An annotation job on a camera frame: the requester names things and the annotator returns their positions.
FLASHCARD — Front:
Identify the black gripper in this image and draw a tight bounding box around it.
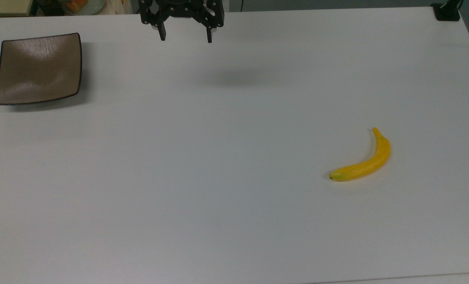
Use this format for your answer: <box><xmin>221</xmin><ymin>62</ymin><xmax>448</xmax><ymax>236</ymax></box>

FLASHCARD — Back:
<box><xmin>139</xmin><ymin>0</ymin><xmax>225</xmax><ymax>43</ymax></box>

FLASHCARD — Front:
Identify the yellow banana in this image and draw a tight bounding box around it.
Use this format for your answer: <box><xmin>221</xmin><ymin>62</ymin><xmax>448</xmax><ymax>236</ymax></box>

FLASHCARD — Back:
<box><xmin>329</xmin><ymin>127</ymin><xmax>392</xmax><ymax>182</ymax></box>

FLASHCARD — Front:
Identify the brown square ceramic plate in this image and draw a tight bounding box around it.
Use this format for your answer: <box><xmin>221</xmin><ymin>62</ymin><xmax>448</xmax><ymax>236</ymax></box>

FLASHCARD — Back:
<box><xmin>0</xmin><ymin>33</ymin><xmax>82</xmax><ymax>106</ymax></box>

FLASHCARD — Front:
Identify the white plastic bag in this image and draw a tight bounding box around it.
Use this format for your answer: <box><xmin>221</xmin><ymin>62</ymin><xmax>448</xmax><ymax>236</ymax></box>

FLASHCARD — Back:
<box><xmin>104</xmin><ymin>0</ymin><xmax>133</xmax><ymax>15</ymax></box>

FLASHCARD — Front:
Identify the bowl with orange contents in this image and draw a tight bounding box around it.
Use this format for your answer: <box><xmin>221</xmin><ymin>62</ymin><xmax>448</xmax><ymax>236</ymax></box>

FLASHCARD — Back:
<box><xmin>59</xmin><ymin>0</ymin><xmax>105</xmax><ymax>16</ymax></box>

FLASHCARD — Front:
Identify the beige wooden furniture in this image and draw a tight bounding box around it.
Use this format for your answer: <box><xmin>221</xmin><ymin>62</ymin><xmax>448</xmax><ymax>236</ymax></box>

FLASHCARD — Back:
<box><xmin>0</xmin><ymin>0</ymin><xmax>34</xmax><ymax>17</ymax></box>

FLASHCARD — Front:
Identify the black clamp mount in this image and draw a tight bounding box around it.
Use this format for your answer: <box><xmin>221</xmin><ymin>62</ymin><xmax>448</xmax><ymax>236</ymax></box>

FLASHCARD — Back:
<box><xmin>432</xmin><ymin>0</ymin><xmax>464</xmax><ymax>21</ymax></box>

